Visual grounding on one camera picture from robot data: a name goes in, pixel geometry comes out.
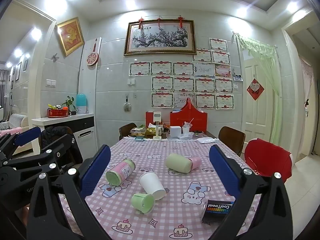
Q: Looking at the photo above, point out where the blue and white humidifier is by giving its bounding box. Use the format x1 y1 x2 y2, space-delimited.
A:
76 94 89 114

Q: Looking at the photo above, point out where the pink cup with green lid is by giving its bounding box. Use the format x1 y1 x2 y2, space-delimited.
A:
105 158 136 187

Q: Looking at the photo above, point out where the white sofa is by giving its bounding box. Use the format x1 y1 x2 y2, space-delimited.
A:
0 113 28 130

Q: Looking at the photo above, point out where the black box with rainbow stripe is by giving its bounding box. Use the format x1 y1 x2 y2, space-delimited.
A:
201 200 235 223

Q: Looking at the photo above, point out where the green potted plant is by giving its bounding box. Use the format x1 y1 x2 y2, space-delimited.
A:
62 96 77 113

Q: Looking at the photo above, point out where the white panel door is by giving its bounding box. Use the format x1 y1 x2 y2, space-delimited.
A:
244 55 270 140

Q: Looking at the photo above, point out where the red gift bag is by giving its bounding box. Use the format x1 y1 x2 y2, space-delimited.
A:
170 97 208 133

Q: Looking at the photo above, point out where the white desk lamp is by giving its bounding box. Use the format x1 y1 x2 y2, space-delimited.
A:
152 112 162 141

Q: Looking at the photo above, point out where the framed plum blossom painting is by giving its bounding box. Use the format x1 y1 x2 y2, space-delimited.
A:
124 19 197 56

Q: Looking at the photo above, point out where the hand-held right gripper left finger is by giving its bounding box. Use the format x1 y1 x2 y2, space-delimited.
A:
26 144 112 240

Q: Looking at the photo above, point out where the red plastic chair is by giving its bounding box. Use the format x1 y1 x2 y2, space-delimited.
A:
244 140 293 183

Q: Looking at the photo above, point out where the white sideboard cabinet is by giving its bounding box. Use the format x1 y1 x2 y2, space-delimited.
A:
31 112 95 153

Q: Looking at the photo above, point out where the dark jacket on chair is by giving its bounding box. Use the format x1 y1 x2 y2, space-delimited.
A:
41 126 83 165

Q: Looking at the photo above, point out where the white cup with straws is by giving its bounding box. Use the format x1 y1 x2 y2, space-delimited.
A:
182 119 193 136

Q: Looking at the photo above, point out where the plain pink cup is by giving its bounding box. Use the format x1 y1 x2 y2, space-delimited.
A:
190 156 202 170

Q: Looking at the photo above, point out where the brown wooden chair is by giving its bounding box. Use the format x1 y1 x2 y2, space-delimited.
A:
218 126 246 157
119 123 137 140

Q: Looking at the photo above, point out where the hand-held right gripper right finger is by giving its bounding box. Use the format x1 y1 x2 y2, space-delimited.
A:
209 144 303 240

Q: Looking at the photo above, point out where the green string curtain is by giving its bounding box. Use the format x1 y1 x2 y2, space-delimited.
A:
236 34 280 136

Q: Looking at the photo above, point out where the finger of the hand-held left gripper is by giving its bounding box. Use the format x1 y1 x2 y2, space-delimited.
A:
5 134 77 177
0 127 42 160

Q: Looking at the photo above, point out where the yellow snack packet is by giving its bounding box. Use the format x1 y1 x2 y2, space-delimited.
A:
146 122 163 136

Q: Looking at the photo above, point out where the hanging brush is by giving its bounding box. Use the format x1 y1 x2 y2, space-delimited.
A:
122 95 132 112

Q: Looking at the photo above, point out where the food container with dark lid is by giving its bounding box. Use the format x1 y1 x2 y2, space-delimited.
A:
130 127 147 138

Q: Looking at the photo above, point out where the pale green tumbler cup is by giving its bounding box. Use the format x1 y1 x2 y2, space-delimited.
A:
166 153 193 174

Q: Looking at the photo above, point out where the white plastic bag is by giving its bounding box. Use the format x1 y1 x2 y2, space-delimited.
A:
197 137 219 144

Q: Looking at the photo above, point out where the red box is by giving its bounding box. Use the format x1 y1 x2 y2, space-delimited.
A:
146 111 160 128

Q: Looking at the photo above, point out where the pink checked cartoon tablecloth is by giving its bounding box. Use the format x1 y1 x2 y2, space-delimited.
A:
59 136 262 240

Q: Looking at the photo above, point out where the small green cup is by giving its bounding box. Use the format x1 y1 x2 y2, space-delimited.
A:
131 192 155 215

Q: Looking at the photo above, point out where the red round hanging ornament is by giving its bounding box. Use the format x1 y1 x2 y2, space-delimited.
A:
86 44 100 67

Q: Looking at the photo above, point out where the white paper cup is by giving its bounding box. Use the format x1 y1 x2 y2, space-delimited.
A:
139 171 167 201

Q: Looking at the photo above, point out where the gold framed red picture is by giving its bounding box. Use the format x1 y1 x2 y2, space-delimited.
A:
55 17 85 57

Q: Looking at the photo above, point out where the red diamond door decoration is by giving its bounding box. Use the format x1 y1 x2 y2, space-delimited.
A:
247 78 265 101

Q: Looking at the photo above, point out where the wall of award certificates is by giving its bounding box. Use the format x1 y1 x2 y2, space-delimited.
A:
129 38 235 110

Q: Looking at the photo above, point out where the white cube box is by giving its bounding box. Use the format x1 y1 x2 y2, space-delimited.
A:
169 126 182 138

